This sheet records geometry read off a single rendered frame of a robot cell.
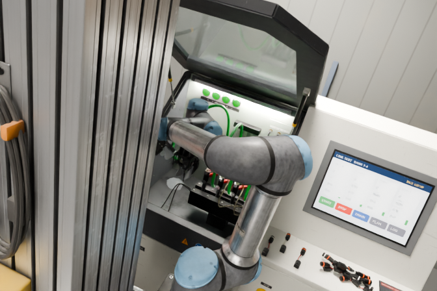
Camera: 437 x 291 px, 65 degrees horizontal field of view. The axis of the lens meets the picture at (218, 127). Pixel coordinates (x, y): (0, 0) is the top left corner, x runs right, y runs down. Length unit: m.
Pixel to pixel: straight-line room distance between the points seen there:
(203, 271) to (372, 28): 2.36
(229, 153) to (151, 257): 1.13
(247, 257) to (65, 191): 0.65
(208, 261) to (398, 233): 0.92
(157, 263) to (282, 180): 1.11
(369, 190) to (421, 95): 1.60
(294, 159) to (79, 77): 0.54
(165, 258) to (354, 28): 2.15
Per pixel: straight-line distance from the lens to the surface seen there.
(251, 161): 0.77
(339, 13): 2.95
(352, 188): 1.62
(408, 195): 1.65
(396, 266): 1.76
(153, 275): 1.91
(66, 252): 0.63
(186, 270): 1.03
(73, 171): 0.52
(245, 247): 1.03
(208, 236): 1.59
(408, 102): 3.10
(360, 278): 1.64
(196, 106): 1.22
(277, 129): 1.82
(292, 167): 0.84
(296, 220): 1.68
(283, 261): 1.57
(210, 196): 1.76
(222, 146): 0.80
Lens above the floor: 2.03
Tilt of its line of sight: 25 degrees down
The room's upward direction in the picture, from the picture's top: 14 degrees clockwise
